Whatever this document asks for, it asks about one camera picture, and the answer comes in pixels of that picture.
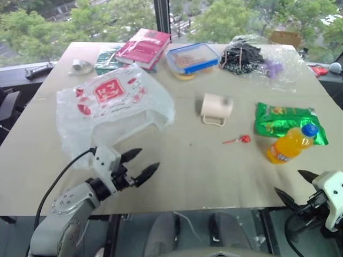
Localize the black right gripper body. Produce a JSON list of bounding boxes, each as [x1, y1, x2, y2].
[[293, 188, 332, 224]]

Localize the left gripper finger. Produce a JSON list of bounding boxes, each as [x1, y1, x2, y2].
[[133, 162, 160, 188], [120, 148, 143, 163]]

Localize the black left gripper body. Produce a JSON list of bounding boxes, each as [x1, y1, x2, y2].
[[111, 160, 136, 191]]

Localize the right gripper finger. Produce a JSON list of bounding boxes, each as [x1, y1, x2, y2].
[[297, 169, 319, 185], [274, 187, 297, 212]]

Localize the white plastic bag red print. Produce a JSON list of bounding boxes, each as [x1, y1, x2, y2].
[[55, 63, 176, 171]]

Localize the orange juice bottle blue cap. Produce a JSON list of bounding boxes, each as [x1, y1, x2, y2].
[[266, 123, 319, 164]]

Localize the black table leg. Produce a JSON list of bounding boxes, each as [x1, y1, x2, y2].
[[103, 214, 122, 257], [259, 208, 274, 255]]

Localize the dark grey rounded shape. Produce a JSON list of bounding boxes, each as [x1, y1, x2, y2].
[[143, 213, 183, 257]]

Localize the green snack bag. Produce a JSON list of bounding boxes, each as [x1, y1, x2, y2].
[[253, 102, 329, 146]]

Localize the red lollipop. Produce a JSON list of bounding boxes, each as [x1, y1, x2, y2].
[[222, 135, 251, 145]]

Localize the green packet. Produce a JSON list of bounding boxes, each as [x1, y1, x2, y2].
[[94, 45, 126, 75]]

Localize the yellow round coaster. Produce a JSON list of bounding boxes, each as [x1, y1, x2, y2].
[[174, 71, 196, 80]]

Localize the beige mug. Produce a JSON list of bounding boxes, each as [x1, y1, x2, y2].
[[200, 93, 234, 126]]

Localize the red object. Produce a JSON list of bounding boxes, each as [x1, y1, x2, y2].
[[310, 65, 329, 77]]

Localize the pink hardcover book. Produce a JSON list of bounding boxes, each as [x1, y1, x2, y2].
[[114, 28, 172, 71]]

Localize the purple plastic item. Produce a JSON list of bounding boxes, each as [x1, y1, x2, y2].
[[261, 59, 284, 79]]

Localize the clear container blue lid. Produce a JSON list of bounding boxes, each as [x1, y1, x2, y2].
[[165, 42, 222, 75]]

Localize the clear plastic bag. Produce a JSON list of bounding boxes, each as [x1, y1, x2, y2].
[[219, 34, 306, 93]]

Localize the black tool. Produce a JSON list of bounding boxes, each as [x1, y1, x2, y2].
[[25, 62, 56, 80]]

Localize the black chair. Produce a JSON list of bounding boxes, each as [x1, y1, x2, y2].
[[0, 88, 22, 134]]

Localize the brown cardboard box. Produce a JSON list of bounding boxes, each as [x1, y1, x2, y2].
[[269, 30, 302, 49]]

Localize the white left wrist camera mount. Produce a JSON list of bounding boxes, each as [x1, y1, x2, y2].
[[92, 146, 122, 192]]

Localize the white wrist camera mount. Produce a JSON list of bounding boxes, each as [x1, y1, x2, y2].
[[92, 146, 122, 192], [312, 171, 343, 232]]

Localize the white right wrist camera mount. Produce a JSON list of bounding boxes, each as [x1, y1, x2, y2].
[[312, 171, 343, 232]]

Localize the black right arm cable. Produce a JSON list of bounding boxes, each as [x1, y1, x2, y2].
[[284, 210, 322, 257]]

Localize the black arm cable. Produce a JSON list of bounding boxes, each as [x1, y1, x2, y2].
[[284, 210, 322, 257], [25, 147, 97, 257]]

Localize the thin white cord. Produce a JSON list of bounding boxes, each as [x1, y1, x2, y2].
[[173, 211, 202, 239]]

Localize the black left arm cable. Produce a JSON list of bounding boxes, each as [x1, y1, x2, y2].
[[25, 147, 97, 257]]

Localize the black cord bundle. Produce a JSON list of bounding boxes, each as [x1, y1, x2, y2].
[[219, 42, 269, 77]]

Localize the dark window post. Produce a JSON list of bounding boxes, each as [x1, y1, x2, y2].
[[154, 0, 172, 42]]

